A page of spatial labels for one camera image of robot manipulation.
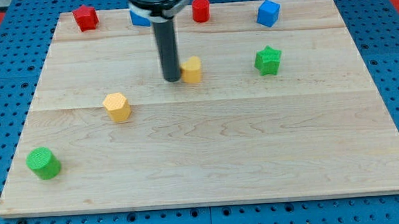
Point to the yellow hexagon block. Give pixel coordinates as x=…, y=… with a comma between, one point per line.
x=117, y=107

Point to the blue block behind arm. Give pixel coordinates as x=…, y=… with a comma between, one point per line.
x=138, y=20

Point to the yellow heart block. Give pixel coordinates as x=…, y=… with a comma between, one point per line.
x=191, y=70

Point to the green star block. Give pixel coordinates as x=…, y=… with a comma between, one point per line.
x=267, y=61

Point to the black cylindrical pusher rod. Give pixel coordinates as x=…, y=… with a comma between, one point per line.
x=164, y=34

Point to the wooden board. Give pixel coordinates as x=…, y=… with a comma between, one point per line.
x=319, y=129

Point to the red cylinder block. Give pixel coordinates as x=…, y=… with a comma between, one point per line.
x=200, y=10

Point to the blue cube block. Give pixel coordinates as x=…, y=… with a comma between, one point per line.
x=268, y=13

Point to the red star block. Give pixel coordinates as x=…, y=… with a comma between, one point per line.
x=86, y=17

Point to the green cylinder block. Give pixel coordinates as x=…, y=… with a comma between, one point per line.
x=42, y=162

